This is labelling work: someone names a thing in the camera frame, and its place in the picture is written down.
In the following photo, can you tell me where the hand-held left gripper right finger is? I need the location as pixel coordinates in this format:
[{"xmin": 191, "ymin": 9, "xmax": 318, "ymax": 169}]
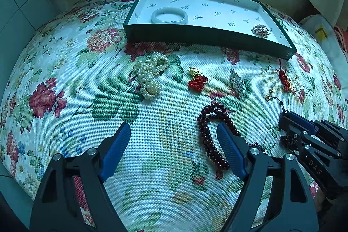
[{"xmin": 216, "ymin": 123, "xmax": 319, "ymax": 232}]

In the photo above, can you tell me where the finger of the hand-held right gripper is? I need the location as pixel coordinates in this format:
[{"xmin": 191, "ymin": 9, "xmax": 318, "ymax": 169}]
[
  {"xmin": 307, "ymin": 120, "xmax": 348, "ymax": 149},
  {"xmin": 279, "ymin": 110, "xmax": 341, "ymax": 156}
]

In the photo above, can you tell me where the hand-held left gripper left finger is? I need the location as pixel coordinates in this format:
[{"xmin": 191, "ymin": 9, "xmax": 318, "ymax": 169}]
[{"xmin": 29, "ymin": 122, "xmax": 131, "ymax": 232}]

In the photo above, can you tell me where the black cord bead necklace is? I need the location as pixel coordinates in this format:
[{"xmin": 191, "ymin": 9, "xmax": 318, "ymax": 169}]
[{"xmin": 265, "ymin": 88, "xmax": 299, "ymax": 152}]

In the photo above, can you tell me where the dark red bead necklace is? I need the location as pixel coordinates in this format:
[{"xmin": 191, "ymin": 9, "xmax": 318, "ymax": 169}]
[{"xmin": 197, "ymin": 102, "xmax": 265, "ymax": 181}]

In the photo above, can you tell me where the red knotted cord charm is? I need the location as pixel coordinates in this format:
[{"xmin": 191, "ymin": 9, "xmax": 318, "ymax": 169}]
[{"xmin": 275, "ymin": 59, "xmax": 291, "ymax": 92}]

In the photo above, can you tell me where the silver rhinestone brooch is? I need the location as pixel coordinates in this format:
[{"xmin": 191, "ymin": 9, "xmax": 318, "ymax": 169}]
[{"xmin": 230, "ymin": 68, "xmax": 241, "ymax": 91}]

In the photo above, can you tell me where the white pearl necklace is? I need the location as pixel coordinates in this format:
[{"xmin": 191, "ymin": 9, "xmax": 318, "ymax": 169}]
[{"xmin": 133, "ymin": 53, "xmax": 170, "ymax": 99}]

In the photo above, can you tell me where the green box with white lining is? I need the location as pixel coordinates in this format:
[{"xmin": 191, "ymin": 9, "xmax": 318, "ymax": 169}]
[{"xmin": 123, "ymin": 0, "xmax": 298, "ymax": 60}]

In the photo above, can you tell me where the gold pendant with red knot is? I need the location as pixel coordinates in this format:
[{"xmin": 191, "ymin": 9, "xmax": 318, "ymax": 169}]
[{"xmin": 187, "ymin": 66, "xmax": 208, "ymax": 92}]

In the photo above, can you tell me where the floral quilted cloth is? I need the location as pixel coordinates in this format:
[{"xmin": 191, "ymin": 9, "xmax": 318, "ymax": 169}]
[{"xmin": 0, "ymin": 0, "xmax": 348, "ymax": 232}]

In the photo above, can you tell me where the pink woven cloth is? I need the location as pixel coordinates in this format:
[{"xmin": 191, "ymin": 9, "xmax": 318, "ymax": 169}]
[{"xmin": 334, "ymin": 25, "xmax": 348, "ymax": 53}]

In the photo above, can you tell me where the gold rhinestone brooch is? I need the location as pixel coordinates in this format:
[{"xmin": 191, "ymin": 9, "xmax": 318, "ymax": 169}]
[{"xmin": 251, "ymin": 24, "xmax": 269, "ymax": 38}]

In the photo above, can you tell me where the white plastic bag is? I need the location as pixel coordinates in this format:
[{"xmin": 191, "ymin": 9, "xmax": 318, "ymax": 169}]
[{"xmin": 299, "ymin": 15, "xmax": 340, "ymax": 45}]

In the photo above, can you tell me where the pale jade bangle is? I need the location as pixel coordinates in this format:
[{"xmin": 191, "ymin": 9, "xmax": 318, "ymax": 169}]
[{"xmin": 151, "ymin": 7, "xmax": 189, "ymax": 24}]

